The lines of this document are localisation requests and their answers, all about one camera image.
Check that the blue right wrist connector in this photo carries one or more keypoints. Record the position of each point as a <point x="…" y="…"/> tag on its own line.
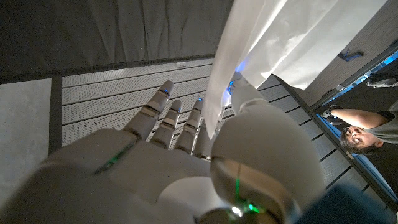
<point x="345" y="205"/>

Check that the person in grey shirt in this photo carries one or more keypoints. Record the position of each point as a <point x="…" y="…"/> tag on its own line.
<point x="357" y="141"/>

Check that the white tissue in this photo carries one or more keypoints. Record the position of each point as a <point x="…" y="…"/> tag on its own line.
<point x="280" y="40"/>

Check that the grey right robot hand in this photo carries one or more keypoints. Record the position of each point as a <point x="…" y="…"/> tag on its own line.
<point x="155" y="174"/>

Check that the person's bare forearm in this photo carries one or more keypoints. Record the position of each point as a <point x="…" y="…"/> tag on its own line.
<point x="357" y="117"/>

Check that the dark wall bracket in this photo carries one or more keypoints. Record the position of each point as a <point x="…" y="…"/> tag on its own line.
<point x="350" y="56"/>

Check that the black curtain backdrop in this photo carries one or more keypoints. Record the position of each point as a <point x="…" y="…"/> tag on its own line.
<point x="109" y="31"/>

